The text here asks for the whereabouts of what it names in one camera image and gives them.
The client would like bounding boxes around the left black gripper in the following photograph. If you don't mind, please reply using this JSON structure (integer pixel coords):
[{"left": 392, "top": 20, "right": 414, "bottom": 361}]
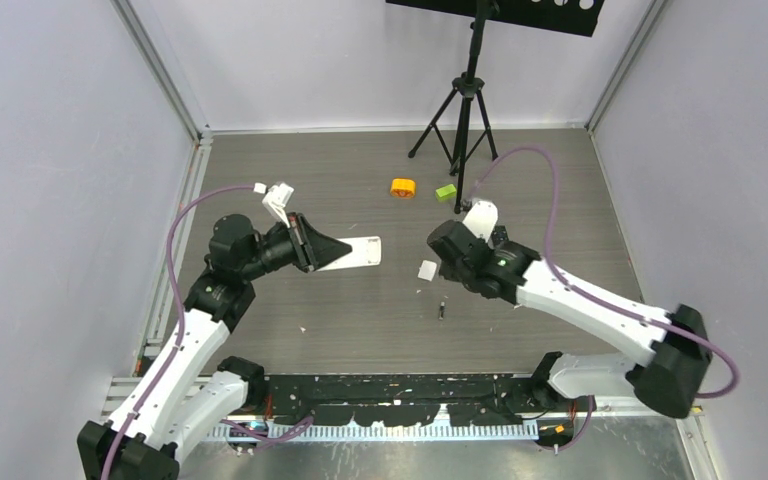
[{"left": 240, "top": 212, "right": 350, "bottom": 282}]

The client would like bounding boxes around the white remote control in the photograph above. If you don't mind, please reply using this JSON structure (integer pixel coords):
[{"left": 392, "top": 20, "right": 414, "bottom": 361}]
[{"left": 319, "top": 236, "right": 383, "bottom": 272}]

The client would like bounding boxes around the white battery cover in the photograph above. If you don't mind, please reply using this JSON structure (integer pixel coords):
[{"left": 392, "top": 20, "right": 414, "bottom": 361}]
[{"left": 417, "top": 260, "right": 438, "bottom": 282}]

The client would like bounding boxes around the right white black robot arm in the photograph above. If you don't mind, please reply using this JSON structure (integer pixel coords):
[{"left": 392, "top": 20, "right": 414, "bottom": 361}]
[{"left": 427, "top": 220, "right": 713, "bottom": 419}]

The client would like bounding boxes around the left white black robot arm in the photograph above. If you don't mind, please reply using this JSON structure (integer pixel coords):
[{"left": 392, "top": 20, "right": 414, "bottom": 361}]
[{"left": 77, "top": 212, "right": 355, "bottom": 479}]

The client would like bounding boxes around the orange yellow plastic object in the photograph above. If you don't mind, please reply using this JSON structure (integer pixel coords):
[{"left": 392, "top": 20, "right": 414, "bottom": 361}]
[{"left": 389, "top": 178, "right": 417, "bottom": 198}]

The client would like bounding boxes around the green block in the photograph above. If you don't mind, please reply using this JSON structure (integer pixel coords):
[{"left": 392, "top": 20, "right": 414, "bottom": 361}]
[{"left": 434, "top": 184, "right": 458, "bottom": 202}]

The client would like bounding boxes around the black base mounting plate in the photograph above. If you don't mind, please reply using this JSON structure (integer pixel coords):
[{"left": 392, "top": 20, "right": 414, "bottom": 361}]
[{"left": 234, "top": 373, "right": 588, "bottom": 427}]

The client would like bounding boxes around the black tripod stand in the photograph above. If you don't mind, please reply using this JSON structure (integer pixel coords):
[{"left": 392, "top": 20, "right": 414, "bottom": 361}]
[{"left": 407, "top": 0, "right": 499, "bottom": 215}]

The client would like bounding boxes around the black perforated panel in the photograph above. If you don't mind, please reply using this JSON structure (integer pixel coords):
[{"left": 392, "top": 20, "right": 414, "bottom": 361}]
[{"left": 386, "top": 0, "right": 605, "bottom": 37}]

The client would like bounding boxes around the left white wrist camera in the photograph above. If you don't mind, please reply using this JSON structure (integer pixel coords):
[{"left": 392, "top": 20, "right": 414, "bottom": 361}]
[{"left": 253, "top": 182, "right": 295, "bottom": 227}]

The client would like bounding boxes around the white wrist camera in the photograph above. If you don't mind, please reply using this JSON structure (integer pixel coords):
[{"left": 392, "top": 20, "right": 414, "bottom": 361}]
[
  {"left": 462, "top": 199, "right": 499, "bottom": 243},
  {"left": 253, "top": 182, "right": 295, "bottom": 227}
]

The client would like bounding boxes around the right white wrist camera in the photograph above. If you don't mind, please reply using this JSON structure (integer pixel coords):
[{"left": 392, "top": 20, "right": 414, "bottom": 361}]
[{"left": 462, "top": 199, "right": 499, "bottom": 243}]

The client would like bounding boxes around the aluminium frame rail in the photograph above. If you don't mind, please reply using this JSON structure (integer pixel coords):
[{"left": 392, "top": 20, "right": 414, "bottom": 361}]
[{"left": 100, "top": 370, "right": 703, "bottom": 444}]

